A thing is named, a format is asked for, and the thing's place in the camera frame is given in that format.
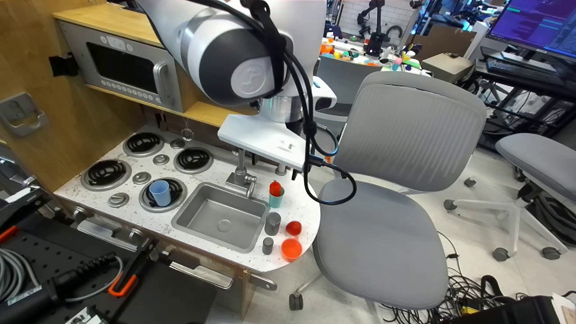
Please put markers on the black perforated board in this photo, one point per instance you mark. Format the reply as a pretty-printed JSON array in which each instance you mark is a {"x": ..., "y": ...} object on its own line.
[{"x": 46, "y": 258}]

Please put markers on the silver stove knob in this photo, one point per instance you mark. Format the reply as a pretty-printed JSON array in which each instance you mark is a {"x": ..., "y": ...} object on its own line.
[
  {"x": 176, "y": 143},
  {"x": 140, "y": 177},
  {"x": 117, "y": 201},
  {"x": 160, "y": 159}
]

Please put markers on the black coil stove burner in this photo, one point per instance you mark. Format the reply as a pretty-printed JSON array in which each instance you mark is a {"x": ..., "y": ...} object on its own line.
[
  {"x": 142, "y": 145},
  {"x": 192, "y": 159},
  {"x": 106, "y": 174},
  {"x": 172, "y": 195}
]

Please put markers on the black clamp with orange grip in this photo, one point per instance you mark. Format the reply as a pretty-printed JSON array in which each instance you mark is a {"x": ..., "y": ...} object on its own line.
[{"x": 122, "y": 285}]

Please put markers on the wooden toy kitchen unit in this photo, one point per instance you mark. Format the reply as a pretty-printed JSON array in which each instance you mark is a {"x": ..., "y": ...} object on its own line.
[{"x": 72, "y": 145}]

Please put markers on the grey chair with white base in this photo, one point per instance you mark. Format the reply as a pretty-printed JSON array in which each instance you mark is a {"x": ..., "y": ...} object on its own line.
[{"x": 540, "y": 159}]

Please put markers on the black hard case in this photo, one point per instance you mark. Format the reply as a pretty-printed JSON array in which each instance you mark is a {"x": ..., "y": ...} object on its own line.
[{"x": 509, "y": 312}]

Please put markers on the tall grey cylinder block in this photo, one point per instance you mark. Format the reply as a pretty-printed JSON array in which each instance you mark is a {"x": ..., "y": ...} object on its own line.
[{"x": 271, "y": 224}]

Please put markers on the orange plastic cup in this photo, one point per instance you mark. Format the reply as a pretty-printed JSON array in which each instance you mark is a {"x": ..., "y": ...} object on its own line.
[{"x": 291, "y": 249}]

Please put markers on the beige box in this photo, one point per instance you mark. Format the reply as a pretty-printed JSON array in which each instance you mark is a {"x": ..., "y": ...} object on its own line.
[{"x": 446, "y": 66}]

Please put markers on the grey toy sink basin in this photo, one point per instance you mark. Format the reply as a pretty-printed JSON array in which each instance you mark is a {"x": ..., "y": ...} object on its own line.
[{"x": 221, "y": 219}]

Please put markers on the grey toy faucet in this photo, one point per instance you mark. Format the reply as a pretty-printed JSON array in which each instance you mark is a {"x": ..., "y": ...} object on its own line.
[{"x": 241, "y": 177}]

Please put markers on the short grey cylinder block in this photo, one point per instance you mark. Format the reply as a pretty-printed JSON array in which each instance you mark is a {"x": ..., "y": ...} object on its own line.
[{"x": 266, "y": 246}]

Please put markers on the brown cardboard box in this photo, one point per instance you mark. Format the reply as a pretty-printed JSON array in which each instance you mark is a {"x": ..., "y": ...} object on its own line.
[{"x": 446, "y": 39}]

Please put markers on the computer monitor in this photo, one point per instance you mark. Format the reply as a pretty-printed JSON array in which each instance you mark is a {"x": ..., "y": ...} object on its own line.
[{"x": 532, "y": 24}]

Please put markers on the grey toy microwave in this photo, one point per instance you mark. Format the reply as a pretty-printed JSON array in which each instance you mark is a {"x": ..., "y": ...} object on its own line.
[{"x": 118, "y": 66}]

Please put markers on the black bracket on cabinet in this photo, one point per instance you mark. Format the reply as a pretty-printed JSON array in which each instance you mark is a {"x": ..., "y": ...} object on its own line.
[{"x": 63, "y": 66}]

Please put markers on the teal bottle with red cap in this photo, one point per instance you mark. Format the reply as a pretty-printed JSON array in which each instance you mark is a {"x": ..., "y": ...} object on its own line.
[{"x": 275, "y": 195}]

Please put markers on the small red round block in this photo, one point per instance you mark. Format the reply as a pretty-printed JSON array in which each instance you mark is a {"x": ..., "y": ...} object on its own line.
[{"x": 293, "y": 228}]

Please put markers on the grey office chair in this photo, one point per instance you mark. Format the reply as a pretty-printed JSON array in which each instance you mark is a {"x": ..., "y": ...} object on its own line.
[{"x": 406, "y": 138}]

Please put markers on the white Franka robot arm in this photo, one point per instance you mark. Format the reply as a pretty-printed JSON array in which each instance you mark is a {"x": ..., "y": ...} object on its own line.
[{"x": 216, "y": 48}]

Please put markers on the blue plastic cup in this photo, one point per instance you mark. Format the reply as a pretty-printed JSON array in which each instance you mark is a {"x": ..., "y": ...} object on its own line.
[{"x": 158, "y": 194}]

